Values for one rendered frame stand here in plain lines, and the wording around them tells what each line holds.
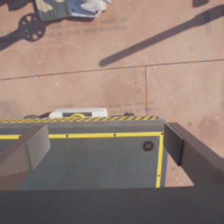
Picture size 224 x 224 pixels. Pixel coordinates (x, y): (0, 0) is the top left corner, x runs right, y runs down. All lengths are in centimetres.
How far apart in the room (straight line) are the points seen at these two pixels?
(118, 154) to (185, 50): 61
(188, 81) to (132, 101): 31
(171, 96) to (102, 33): 47
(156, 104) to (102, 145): 43
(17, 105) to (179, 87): 86
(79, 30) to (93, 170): 63
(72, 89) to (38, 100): 19
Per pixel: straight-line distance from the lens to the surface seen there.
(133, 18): 85
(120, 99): 82
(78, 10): 83
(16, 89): 94
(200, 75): 94
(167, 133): 16
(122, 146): 55
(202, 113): 98
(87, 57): 82
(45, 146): 17
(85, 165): 59
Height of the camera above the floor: 81
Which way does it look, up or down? 75 degrees down
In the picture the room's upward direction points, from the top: 176 degrees clockwise
